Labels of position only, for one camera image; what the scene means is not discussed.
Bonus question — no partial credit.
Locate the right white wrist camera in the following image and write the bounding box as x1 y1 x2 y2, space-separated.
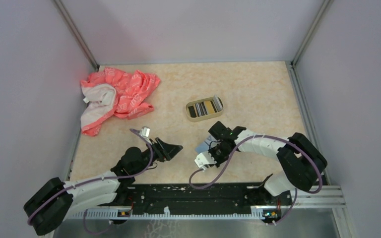
194 151 216 171

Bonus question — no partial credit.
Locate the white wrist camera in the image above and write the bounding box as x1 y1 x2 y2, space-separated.
139 126 150 138
194 151 216 171

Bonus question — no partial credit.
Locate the aluminium front frame rail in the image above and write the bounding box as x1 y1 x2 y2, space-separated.
39 185 346 238

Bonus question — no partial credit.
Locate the pink white crumpled cloth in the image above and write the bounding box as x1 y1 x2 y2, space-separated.
80 67 161 136

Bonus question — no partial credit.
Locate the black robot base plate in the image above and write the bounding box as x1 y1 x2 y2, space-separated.
104 182 292 215

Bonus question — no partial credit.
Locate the beige card sleeve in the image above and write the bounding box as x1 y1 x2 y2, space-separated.
194 141 211 154

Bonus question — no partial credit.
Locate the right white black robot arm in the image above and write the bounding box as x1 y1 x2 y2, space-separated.
194 121 327 204

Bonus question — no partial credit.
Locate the cream card holder tray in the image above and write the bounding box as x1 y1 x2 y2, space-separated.
185 95 225 122

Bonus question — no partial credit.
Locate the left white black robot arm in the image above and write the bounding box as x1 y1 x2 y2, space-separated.
23 137 183 236

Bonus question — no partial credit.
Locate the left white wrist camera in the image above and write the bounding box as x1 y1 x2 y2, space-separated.
139 126 150 138

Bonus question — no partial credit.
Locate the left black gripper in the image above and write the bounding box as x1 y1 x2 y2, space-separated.
133 136 183 175

